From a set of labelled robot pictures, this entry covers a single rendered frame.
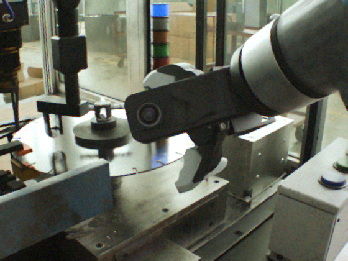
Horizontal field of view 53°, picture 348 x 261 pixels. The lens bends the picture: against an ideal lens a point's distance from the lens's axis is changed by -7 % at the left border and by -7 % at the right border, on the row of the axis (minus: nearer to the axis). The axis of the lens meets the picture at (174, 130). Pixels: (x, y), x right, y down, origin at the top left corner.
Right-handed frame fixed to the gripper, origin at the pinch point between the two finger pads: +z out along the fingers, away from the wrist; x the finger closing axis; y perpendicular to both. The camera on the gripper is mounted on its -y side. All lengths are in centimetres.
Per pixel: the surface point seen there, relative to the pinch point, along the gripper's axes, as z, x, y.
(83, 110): 9.8, 8.0, -5.2
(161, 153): 7.8, -1.4, 4.2
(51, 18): 102, 79, 21
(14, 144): 13.2, 5.9, -16.1
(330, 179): -3.3, -14.0, 26.0
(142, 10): 49, 48, 35
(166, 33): 25.1, 27.0, 23.9
